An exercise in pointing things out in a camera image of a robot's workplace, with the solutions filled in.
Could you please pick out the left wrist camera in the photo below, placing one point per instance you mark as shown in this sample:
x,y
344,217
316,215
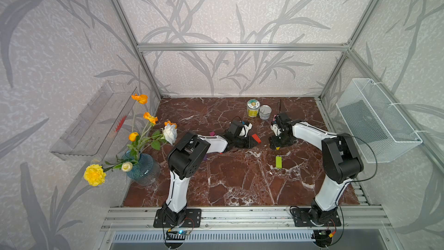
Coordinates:
x,y
240,128

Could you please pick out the silver tin can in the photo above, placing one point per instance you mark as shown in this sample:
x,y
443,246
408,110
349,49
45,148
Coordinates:
x,y
265,112

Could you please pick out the circuit board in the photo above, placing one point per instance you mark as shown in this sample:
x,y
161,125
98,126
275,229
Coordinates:
x,y
178,235
323,235

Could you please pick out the flower bouquet in glass vase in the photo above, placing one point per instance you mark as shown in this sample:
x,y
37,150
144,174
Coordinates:
x,y
137,165

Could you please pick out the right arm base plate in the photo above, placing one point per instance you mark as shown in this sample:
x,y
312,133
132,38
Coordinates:
x,y
301,217

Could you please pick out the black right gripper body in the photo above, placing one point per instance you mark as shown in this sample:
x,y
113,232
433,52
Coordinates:
x,y
279,140

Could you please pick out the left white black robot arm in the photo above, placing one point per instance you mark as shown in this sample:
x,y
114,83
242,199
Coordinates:
x,y
185,159

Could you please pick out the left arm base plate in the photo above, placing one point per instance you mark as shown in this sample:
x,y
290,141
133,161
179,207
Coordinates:
x,y
188,218

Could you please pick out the right circuit board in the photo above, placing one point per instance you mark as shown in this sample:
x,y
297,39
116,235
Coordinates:
x,y
323,235

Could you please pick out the yellow green labelled tin can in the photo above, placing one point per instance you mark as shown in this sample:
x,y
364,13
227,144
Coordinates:
x,y
253,107

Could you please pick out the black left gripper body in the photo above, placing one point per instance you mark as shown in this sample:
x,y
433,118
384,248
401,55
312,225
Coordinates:
x,y
241,143

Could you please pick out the left circuit board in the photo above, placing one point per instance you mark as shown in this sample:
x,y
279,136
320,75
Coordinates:
x,y
178,235

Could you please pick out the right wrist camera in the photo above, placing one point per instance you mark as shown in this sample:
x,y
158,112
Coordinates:
x,y
282,124

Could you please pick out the clear plastic wall shelf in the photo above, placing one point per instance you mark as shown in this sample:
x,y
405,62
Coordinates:
x,y
92,133

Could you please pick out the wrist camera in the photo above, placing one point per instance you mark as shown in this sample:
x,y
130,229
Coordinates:
x,y
240,128
282,124

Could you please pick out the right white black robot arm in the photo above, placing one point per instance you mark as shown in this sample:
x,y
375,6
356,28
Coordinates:
x,y
341,162

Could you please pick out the white wire basket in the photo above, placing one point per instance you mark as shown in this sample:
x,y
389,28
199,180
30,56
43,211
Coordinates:
x,y
380,129

